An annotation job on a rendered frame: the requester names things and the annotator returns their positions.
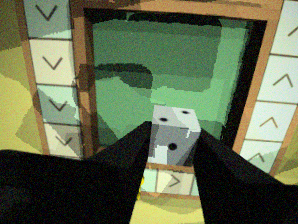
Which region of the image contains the white die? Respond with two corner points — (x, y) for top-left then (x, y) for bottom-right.
(148, 105), (201, 167)

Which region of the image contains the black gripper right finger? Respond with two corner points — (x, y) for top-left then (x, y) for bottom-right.
(193, 127), (298, 224)

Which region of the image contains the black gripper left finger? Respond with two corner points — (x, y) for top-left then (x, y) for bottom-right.
(0, 121), (152, 224)

